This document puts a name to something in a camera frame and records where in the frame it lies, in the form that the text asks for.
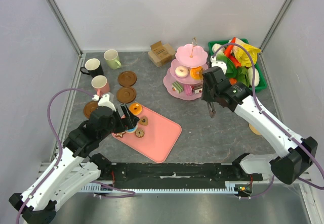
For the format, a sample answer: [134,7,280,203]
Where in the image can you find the green mug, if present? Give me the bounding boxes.
[104,50,122,70]

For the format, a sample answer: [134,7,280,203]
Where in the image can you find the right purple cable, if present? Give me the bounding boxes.
[211,43,324,200]

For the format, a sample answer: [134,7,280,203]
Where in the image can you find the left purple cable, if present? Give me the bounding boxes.
[15,87,137,224]

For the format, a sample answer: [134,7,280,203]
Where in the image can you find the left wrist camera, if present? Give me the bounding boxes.
[92,93,116,111]

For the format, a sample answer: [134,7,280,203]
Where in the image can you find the brown saucer middle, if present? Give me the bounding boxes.
[116,86,137,104]

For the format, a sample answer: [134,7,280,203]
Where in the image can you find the brown saucer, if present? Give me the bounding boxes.
[118,71,137,86]
[83,101,98,119]
[116,86,137,104]

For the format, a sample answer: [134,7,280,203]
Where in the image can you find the metal serving tongs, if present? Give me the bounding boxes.
[198,68,217,119]

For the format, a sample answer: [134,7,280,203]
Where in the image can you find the small orange glazed donut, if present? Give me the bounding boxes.
[190,66,204,80]

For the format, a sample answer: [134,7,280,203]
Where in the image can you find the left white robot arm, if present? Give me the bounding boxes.
[9,104,139,223]

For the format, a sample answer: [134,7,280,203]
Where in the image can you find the white cable duct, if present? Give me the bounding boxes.
[79,183,243,194]

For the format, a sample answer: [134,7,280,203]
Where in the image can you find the star shaped cookie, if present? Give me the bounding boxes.
[115,131,126,138]

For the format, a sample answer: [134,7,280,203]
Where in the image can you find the red chili pepper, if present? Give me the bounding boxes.
[224,37,236,57]

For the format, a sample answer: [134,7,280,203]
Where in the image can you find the yellow napa cabbage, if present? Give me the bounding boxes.
[232,38,261,68]

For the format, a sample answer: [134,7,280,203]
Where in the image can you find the black mug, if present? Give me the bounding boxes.
[80,58,104,78]

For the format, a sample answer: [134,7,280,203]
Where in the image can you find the green layered cake slice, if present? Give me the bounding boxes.
[172,81,184,94]

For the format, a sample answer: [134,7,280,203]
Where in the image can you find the heart shaped cookie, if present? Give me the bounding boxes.
[138,116,148,125]

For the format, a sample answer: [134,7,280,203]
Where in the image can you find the green bok choy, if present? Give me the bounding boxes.
[215,48,237,78]

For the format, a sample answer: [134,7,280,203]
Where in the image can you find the brown saucer upper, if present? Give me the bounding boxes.
[118,71,137,86]

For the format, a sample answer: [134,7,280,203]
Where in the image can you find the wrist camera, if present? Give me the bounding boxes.
[92,93,116,111]
[210,57,227,74]

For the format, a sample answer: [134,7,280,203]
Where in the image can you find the purple cable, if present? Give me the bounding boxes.
[15,87,137,224]
[211,43,324,200]

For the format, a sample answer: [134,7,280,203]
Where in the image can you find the blue glazed donut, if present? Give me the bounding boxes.
[125,125,138,133]

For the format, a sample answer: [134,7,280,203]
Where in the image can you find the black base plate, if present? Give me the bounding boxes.
[97,163,263,190]

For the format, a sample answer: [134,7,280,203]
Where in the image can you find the white eggplant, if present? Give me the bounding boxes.
[247,67,260,87]

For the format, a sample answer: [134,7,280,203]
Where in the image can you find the orange pumpkin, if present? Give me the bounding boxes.
[229,78,237,85]

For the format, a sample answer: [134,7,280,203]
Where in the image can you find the chocolate cake slice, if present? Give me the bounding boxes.
[191,84,203,94]

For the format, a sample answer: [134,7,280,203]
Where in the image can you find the yellow round sponge cake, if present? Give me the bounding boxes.
[249,123,262,136]

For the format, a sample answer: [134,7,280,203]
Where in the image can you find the large orange glazed donut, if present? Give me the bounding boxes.
[129,102,142,115]

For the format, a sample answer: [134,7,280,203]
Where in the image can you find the spinach leaves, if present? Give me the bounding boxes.
[235,67,250,87]

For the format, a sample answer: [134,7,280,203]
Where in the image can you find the small chocolate nut donut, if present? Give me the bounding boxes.
[135,128,145,138]

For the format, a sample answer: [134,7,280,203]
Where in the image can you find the pink mug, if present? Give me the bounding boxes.
[91,75,110,96]

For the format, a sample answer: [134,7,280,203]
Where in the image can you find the cardboard box stack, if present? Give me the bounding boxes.
[148,41,176,67]

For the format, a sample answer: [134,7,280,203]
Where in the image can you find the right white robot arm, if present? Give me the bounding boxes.
[201,67,318,185]

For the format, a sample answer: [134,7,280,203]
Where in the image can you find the green plastic crate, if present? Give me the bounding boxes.
[208,40,267,92]

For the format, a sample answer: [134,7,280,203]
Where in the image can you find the pink layered cake slice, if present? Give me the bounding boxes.
[184,84,193,96]

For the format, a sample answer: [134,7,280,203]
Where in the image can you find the pink serving tray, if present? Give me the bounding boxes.
[112,106,182,163]

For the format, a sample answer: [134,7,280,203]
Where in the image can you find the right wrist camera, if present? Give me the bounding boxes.
[210,57,227,74]

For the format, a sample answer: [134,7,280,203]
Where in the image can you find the pink three tier stand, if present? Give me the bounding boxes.
[163,38,208,101]

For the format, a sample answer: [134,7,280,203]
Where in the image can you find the brown saucer lower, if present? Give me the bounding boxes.
[83,101,98,119]

